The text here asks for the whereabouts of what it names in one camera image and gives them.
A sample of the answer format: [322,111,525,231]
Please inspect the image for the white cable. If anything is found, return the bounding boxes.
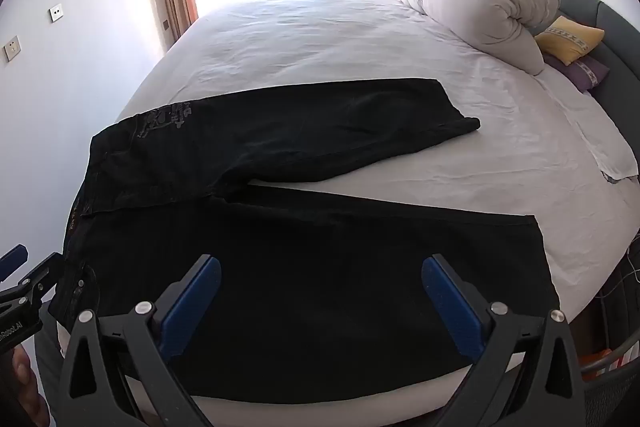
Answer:
[597,237,640,308]

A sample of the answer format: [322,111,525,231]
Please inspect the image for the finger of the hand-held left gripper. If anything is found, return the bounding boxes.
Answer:
[0,244,28,283]
[0,252,64,310]

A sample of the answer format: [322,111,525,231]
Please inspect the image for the bed with white sheet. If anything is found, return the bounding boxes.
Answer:
[57,0,640,427]

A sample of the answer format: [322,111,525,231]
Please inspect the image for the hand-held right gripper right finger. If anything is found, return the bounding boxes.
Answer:
[421,253,586,427]

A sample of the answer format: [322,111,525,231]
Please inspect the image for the white folded sheet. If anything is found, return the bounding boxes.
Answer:
[537,67,640,182]

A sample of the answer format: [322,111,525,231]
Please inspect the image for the person's left hand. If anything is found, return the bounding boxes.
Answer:
[10,344,51,427]

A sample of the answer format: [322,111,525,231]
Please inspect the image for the yellow patterned pillow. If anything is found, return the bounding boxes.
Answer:
[534,17,605,64]

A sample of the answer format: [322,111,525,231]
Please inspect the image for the purple pillow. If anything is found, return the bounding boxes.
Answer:
[542,54,611,92]

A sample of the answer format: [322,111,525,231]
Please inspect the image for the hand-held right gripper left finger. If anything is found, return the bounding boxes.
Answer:
[54,253,223,427]

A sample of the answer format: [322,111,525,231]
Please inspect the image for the black pants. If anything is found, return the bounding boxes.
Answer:
[50,78,561,405]

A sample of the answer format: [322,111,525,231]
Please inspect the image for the rolled white duvet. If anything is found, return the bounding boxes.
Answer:
[395,0,561,75]

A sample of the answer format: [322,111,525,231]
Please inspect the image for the dark mesh bin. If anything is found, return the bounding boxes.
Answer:
[575,332,640,427]

